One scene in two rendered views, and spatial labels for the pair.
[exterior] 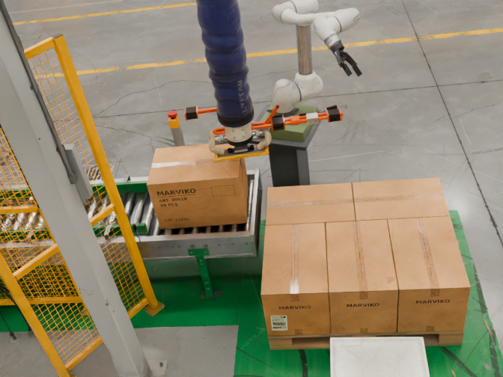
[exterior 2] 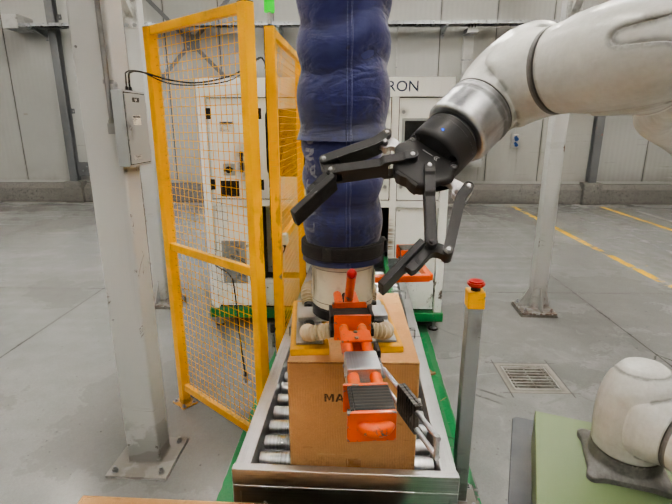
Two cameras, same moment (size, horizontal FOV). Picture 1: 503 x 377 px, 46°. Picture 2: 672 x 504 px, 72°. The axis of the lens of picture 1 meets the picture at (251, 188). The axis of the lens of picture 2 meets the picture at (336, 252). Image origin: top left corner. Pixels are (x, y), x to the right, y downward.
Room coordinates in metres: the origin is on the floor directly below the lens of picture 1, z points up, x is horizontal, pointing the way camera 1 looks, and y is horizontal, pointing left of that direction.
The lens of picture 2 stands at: (2.97, -1.21, 1.64)
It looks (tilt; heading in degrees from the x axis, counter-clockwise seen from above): 15 degrees down; 84
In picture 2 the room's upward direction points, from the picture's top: straight up
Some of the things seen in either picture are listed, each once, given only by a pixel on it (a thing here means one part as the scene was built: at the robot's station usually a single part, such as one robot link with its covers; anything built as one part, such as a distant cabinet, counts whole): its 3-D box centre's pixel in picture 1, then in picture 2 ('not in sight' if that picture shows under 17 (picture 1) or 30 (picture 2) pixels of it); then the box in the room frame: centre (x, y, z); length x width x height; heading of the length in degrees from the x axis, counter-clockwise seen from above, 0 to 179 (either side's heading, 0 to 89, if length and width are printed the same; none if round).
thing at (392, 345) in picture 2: not in sight; (375, 318); (3.21, 0.02, 1.10); 0.34 x 0.10 x 0.05; 87
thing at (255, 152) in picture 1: (241, 150); (309, 319); (3.02, 0.02, 1.10); 0.34 x 0.10 x 0.05; 87
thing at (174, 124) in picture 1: (186, 171); (466, 400); (3.71, 0.47, 0.50); 0.07 x 0.07 x 1.00; 80
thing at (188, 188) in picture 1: (200, 185); (351, 370); (3.20, 0.34, 0.75); 0.60 x 0.40 x 0.40; 83
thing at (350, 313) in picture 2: (278, 123); (350, 320); (3.11, -0.23, 1.20); 0.10 x 0.08 x 0.06; 177
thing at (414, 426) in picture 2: (322, 111); (400, 389); (3.15, -0.52, 1.20); 0.31 x 0.03 x 0.05; 100
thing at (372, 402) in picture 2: (334, 115); (368, 410); (3.09, -0.58, 1.20); 0.08 x 0.07 x 0.05; 87
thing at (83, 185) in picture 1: (63, 172); (133, 128); (2.35, 0.88, 1.62); 0.20 x 0.05 x 0.30; 80
